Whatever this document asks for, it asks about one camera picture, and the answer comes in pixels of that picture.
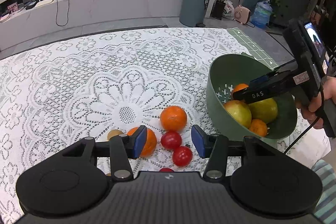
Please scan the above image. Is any white lace tablecloth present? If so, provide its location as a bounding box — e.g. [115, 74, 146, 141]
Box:
[1, 28, 249, 223]

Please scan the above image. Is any white plastic bag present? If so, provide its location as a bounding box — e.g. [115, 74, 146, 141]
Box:
[223, 0, 235, 20]

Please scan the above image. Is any green colander bowl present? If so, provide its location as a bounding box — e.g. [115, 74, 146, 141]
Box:
[206, 54, 298, 145]

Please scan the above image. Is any red tomato upper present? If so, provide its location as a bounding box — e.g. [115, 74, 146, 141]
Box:
[161, 131, 182, 151]

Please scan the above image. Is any blue water jug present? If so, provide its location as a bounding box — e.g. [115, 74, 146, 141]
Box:
[250, 0, 273, 29]

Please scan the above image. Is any pink small heater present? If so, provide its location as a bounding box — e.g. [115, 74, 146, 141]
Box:
[234, 5, 251, 24]

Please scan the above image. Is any small orange in bowl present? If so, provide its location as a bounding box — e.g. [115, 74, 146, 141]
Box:
[248, 119, 268, 137]

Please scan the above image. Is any red tomato lower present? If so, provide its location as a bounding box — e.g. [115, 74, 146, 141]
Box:
[172, 146, 193, 167]

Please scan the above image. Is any brown kiwi fruit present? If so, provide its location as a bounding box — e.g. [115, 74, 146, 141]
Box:
[107, 130, 123, 141]

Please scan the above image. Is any black hanging cable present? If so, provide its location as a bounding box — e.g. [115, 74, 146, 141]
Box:
[54, 0, 91, 27]

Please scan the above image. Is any dark grey drawer cabinet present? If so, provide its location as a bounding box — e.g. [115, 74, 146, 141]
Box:
[271, 0, 310, 27]

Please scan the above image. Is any yellow-green apple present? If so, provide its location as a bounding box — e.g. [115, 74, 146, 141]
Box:
[248, 98, 278, 124]
[223, 100, 252, 128]

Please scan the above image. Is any person's right hand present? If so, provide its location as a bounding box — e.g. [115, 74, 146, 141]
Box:
[295, 76, 336, 124]

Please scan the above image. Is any grey-blue pedal trash can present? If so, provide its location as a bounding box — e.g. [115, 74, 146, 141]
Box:
[179, 0, 210, 27]

